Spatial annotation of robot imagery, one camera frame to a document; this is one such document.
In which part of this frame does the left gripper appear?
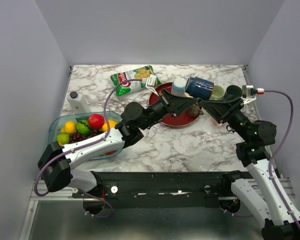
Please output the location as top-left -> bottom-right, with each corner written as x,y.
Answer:
139,88 -> 198,131

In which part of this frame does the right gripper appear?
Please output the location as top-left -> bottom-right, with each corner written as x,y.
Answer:
198,94 -> 251,141

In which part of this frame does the brown striped stoneware mug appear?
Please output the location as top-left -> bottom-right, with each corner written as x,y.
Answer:
188,104 -> 204,118

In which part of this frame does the light green mug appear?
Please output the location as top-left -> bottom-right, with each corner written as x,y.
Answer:
209,84 -> 225,101

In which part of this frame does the dark teal mug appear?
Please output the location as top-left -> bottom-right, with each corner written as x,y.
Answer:
224,85 -> 243,100

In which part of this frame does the dark blue glazed mug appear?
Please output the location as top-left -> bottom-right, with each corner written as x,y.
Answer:
184,77 -> 214,100

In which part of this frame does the pink mug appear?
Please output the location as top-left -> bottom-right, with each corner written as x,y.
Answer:
212,118 -> 220,126

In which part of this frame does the grey-blue textured mug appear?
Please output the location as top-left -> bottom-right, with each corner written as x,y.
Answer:
240,104 -> 248,112

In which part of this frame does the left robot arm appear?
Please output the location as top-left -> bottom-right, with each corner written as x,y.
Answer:
37,89 -> 198,198

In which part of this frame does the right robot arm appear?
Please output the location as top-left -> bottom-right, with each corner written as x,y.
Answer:
199,97 -> 300,240

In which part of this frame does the light blue mug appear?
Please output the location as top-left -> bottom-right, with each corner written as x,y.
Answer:
170,77 -> 187,97

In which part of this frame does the round red lacquer tray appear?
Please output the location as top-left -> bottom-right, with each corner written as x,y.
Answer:
155,82 -> 199,127

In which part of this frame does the green chips bag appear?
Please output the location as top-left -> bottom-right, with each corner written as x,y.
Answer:
110,65 -> 163,97

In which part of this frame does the yellow lemon toy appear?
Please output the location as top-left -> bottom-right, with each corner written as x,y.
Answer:
60,121 -> 77,135
101,119 -> 117,133

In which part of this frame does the red dragon fruit toy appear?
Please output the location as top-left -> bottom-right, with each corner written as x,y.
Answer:
100,150 -> 117,157

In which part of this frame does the red apple toy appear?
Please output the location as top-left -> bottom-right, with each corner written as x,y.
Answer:
88,113 -> 105,130

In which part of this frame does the green avocado toy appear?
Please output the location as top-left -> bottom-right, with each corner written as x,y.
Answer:
76,119 -> 92,135

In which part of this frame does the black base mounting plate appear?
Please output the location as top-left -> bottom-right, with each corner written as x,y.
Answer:
72,171 -> 266,210

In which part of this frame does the white bottle black cap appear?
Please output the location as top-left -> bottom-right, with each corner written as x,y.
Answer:
66,91 -> 91,114

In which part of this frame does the dark grape bunch toy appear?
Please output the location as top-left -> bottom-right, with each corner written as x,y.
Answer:
69,129 -> 103,144

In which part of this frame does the green lime toy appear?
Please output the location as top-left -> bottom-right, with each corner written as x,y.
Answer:
56,133 -> 70,146

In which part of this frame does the clear blue fruit container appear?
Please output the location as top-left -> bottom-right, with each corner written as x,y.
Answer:
47,111 -> 122,161

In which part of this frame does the cream mug black handle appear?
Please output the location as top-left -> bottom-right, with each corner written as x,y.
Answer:
183,92 -> 193,98

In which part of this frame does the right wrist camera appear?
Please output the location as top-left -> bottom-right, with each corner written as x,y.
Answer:
242,85 -> 265,105

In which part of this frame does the aluminium frame rail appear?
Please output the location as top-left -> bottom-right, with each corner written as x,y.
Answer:
30,178 -> 296,201

